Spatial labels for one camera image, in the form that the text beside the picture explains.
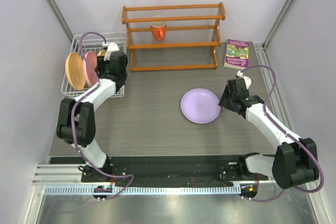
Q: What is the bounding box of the small orange-yellow plate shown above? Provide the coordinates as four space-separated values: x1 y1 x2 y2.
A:
97 50 106 57

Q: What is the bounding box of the purple plastic plate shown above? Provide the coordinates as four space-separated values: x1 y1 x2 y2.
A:
180 88 220 124

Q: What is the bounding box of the pink plastic plate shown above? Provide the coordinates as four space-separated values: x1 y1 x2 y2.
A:
82 51 97 87

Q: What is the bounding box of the large yellow plate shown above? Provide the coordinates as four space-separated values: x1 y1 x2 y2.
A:
65 52 86 91

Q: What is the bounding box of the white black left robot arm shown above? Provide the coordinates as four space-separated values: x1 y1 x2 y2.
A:
56 51 128 182

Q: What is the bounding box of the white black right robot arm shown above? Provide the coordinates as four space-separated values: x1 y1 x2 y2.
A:
219 76 324 189

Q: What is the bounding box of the orange wooden shelf rack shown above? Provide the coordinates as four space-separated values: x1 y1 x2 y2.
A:
121 2 226 72

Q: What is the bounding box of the purple treehouse paperback book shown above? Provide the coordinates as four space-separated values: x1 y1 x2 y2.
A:
224 39 249 70

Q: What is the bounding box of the orange ceramic mug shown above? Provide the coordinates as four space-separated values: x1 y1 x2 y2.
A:
150 22 167 41

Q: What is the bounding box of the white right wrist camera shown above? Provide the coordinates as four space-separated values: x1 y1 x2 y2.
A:
236 70 251 90

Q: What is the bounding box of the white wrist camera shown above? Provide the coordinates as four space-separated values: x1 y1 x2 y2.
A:
102 42 119 61
236 70 251 90

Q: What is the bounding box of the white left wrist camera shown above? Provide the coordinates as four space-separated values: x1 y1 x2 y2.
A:
102 42 119 61

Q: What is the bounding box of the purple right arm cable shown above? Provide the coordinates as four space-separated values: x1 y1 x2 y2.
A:
241 65 325 202

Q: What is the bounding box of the white wire dish rack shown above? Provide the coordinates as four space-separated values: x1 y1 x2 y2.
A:
61 31 127 99

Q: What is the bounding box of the white slotted cable duct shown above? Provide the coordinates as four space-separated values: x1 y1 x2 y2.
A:
44 185 241 196

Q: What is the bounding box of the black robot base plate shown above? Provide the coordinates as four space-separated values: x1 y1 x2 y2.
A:
78 155 268 188

